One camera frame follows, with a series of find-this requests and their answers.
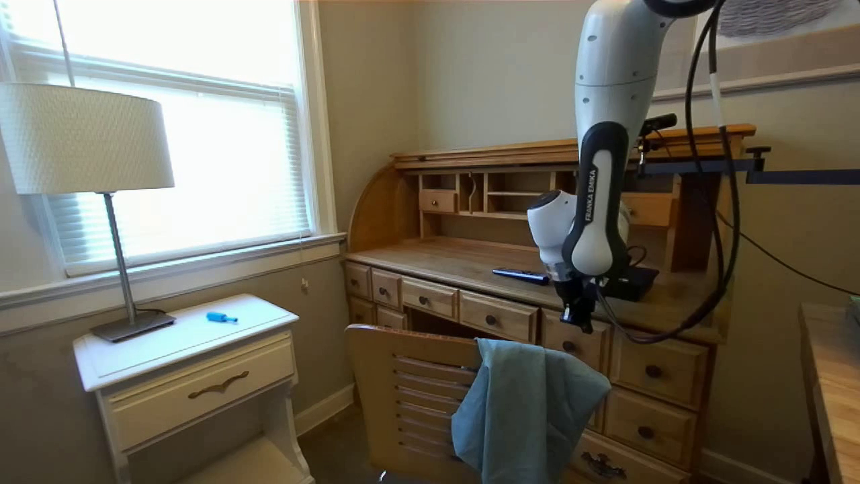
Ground light wooden slatted chair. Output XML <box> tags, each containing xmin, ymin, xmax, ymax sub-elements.
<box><xmin>345</xmin><ymin>320</ymin><xmax>492</xmax><ymax>484</ymax></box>

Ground dark blue flat remote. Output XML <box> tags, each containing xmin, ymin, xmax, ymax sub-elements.
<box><xmin>488</xmin><ymin>264</ymin><xmax>552</xmax><ymax>288</ymax></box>

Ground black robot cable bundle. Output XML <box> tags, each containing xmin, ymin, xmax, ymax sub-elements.
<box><xmin>593</xmin><ymin>0</ymin><xmax>745</xmax><ymax>347</ymax></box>

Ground wide wooden drawer dark knobs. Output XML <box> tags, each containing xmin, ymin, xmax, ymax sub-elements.
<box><xmin>537</xmin><ymin>306</ymin><xmax>712</xmax><ymax>410</ymax></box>

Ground wooden pedestal drawer bail handle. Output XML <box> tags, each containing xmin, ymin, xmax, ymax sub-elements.
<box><xmin>572</xmin><ymin>427</ymin><xmax>693</xmax><ymax>484</ymax></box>

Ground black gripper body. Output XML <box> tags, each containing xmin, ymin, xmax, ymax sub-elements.
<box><xmin>553</xmin><ymin>272</ymin><xmax>607</xmax><ymax>316</ymax></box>

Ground light wooden table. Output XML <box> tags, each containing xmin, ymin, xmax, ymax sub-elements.
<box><xmin>799</xmin><ymin>299</ymin><xmax>860</xmax><ymax>484</ymax></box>

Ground white blind wand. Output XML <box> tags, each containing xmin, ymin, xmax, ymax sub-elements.
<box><xmin>52</xmin><ymin>0</ymin><xmax>76</xmax><ymax>89</ymax></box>

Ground white shade table lamp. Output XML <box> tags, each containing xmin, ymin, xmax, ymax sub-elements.
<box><xmin>0</xmin><ymin>80</ymin><xmax>177</xmax><ymax>347</ymax></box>

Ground wide wooden hutch drawer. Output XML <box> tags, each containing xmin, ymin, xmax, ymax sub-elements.
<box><xmin>621</xmin><ymin>191</ymin><xmax>681</xmax><ymax>228</ymax></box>

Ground small wooden desk drawer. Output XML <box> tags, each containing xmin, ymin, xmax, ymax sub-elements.
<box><xmin>347</xmin><ymin>292</ymin><xmax>380</xmax><ymax>324</ymax></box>
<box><xmin>456</xmin><ymin>288</ymin><xmax>542</xmax><ymax>345</ymax></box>
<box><xmin>345</xmin><ymin>260</ymin><xmax>376</xmax><ymax>302</ymax></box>
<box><xmin>374</xmin><ymin>304</ymin><xmax>412</xmax><ymax>334</ymax></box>
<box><xmin>397</xmin><ymin>275</ymin><xmax>462</xmax><ymax>323</ymax></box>
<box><xmin>370</xmin><ymin>267</ymin><xmax>405</xmax><ymax>312</ymax></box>

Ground thin black wall cable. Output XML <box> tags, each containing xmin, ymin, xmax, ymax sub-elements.
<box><xmin>712</xmin><ymin>207</ymin><xmax>860</xmax><ymax>299</ymax></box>

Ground blue cloth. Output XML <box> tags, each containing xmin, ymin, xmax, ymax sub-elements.
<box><xmin>448</xmin><ymin>336</ymin><xmax>615</xmax><ymax>484</ymax></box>

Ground framed wall picture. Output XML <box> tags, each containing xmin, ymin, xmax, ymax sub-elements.
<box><xmin>651</xmin><ymin>0</ymin><xmax>860</xmax><ymax>104</ymax></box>

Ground white nightstand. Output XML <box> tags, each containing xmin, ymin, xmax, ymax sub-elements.
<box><xmin>73</xmin><ymin>292</ymin><xmax>318</xmax><ymax>484</ymax></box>

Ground wooden roll-top desk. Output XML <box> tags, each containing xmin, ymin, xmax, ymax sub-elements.
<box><xmin>341</xmin><ymin>120</ymin><xmax>760</xmax><ymax>484</ymax></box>

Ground black bar camera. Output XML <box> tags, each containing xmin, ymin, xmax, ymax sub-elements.
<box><xmin>638</xmin><ymin>109</ymin><xmax>681</xmax><ymax>140</ymax></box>

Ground window with white blinds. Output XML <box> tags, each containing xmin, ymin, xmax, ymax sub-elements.
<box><xmin>0</xmin><ymin>0</ymin><xmax>338</xmax><ymax>280</ymax></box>

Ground wooden pedestal drawer round knob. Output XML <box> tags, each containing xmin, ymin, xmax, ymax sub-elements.
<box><xmin>601</xmin><ymin>386</ymin><xmax>701</xmax><ymax>467</ymax></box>

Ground small wooden hutch drawer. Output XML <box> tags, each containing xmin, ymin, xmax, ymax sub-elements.
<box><xmin>419</xmin><ymin>185</ymin><xmax>460</xmax><ymax>214</ymax></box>

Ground blue clamp mount bar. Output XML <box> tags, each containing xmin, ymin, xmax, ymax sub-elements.
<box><xmin>635</xmin><ymin>143</ymin><xmax>860</xmax><ymax>185</ymax></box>

